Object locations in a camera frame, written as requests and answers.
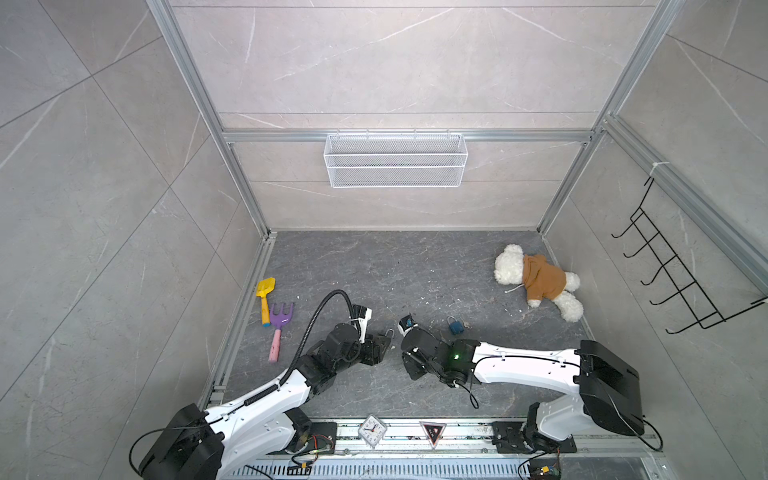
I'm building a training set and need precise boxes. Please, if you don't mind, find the blue padlock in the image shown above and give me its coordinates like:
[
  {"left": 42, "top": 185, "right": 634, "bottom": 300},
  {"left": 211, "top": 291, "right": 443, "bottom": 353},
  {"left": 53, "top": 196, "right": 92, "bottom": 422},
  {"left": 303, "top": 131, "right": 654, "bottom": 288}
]
[{"left": 446, "top": 316, "right": 465, "bottom": 336}]

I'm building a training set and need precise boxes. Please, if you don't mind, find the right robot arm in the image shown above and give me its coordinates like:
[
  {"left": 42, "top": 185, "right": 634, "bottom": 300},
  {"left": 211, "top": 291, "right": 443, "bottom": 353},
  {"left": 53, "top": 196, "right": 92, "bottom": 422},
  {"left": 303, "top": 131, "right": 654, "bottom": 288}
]
[{"left": 398, "top": 317, "right": 649, "bottom": 452}]

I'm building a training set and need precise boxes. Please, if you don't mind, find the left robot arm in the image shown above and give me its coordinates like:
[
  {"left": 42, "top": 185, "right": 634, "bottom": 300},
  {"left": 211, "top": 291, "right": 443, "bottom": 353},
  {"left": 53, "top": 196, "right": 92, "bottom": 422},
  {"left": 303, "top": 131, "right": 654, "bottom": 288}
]
[{"left": 130, "top": 290, "right": 394, "bottom": 479}]

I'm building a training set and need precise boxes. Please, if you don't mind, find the red triangle warning sign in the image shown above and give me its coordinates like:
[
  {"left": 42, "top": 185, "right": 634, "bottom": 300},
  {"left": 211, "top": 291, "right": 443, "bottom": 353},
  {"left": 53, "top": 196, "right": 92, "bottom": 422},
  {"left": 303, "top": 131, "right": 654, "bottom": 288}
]
[{"left": 420, "top": 421, "right": 447, "bottom": 449}]

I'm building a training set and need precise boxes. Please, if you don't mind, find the small white clock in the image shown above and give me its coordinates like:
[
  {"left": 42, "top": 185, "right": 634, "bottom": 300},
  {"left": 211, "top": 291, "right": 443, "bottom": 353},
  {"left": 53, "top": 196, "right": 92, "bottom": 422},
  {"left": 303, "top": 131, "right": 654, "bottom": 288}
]
[{"left": 358, "top": 415, "right": 388, "bottom": 449}]

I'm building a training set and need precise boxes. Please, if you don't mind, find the purple pink toy rake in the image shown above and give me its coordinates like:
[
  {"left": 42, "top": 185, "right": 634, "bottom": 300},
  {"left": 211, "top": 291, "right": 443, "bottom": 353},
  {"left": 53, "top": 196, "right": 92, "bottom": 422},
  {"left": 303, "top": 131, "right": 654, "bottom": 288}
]
[{"left": 269, "top": 303, "right": 294, "bottom": 364}]

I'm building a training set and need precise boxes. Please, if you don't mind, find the yellow toy shovel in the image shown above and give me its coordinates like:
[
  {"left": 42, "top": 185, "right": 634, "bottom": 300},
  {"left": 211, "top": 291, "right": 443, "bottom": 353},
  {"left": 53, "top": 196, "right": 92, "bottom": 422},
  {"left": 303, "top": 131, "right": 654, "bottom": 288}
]
[{"left": 256, "top": 277, "right": 276, "bottom": 326}]

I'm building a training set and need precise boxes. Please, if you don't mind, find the white teddy bear brown hoodie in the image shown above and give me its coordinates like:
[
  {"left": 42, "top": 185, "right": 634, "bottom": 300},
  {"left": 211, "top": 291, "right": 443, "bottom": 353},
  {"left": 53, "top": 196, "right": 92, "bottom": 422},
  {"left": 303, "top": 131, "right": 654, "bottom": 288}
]
[{"left": 494, "top": 244, "right": 584, "bottom": 323}]

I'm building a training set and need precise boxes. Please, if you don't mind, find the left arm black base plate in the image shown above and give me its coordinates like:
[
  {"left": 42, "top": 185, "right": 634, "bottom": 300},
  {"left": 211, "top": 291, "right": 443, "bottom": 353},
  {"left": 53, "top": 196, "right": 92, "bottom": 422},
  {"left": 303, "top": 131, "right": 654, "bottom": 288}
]
[{"left": 285, "top": 422, "right": 338, "bottom": 455}]

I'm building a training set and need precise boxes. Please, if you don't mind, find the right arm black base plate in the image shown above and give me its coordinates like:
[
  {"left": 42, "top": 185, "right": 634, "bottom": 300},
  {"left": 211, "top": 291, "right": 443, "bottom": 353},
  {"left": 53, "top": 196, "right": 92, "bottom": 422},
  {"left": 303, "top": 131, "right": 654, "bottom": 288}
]
[{"left": 491, "top": 422, "right": 577, "bottom": 454}]

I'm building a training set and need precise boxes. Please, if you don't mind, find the white wire mesh basket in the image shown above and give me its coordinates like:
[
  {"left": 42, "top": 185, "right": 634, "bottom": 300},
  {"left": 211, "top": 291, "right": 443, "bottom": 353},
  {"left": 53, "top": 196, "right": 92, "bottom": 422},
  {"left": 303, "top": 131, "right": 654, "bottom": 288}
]
[{"left": 323, "top": 133, "right": 469, "bottom": 188}]

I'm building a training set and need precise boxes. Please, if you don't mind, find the black wire hook rack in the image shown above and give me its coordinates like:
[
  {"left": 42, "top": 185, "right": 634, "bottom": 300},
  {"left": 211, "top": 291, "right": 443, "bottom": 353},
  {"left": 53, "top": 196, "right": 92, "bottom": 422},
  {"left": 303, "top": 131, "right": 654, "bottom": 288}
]
[{"left": 611, "top": 176, "right": 767, "bottom": 335}]

